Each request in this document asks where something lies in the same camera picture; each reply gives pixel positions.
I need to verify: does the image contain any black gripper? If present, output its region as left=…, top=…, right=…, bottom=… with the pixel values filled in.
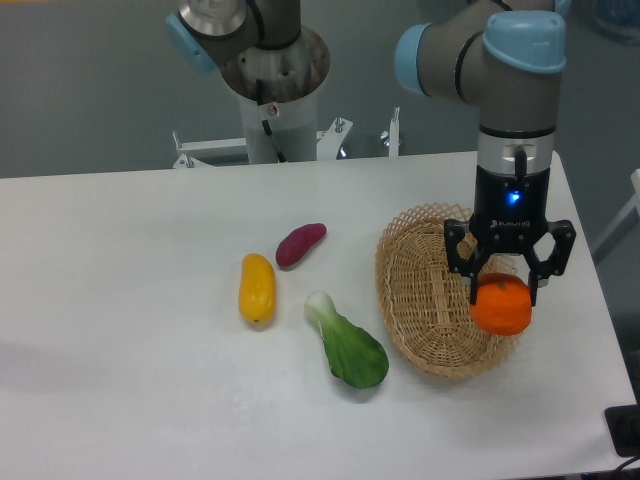
left=443, top=165, right=577, bottom=308

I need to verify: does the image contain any orange fruit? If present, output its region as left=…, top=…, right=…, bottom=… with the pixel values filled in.
left=469, top=272, right=533, bottom=336

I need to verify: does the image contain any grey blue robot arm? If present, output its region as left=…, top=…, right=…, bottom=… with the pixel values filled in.
left=165, top=1, right=575, bottom=296

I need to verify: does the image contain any woven wicker basket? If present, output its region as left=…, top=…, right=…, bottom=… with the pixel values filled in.
left=375, top=203, right=520, bottom=380

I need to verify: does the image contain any green bok choy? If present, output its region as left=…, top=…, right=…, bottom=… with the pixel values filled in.
left=304, top=291, right=389, bottom=389

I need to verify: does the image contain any black device at edge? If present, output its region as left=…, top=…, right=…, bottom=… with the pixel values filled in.
left=604, top=404, right=639, bottom=457

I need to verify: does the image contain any purple sweet potato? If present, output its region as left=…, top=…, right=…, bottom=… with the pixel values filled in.
left=275, top=223, right=327, bottom=269

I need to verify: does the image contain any yellow mango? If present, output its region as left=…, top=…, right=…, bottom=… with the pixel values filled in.
left=238, top=253, right=277, bottom=325

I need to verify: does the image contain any white frame at right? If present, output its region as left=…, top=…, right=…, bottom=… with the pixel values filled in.
left=591, top=169, right=639, bottom=264

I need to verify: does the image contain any white metal base frame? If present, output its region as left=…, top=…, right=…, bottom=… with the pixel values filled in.
left=171, top=106, right=404, bottom=169

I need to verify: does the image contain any black cable on pedestal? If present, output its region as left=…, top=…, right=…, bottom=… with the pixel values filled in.
left=255, top=78, right=288, bottom=164

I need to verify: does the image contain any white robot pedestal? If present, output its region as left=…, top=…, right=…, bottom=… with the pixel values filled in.
left=237, top=94, right=317, bottom=165

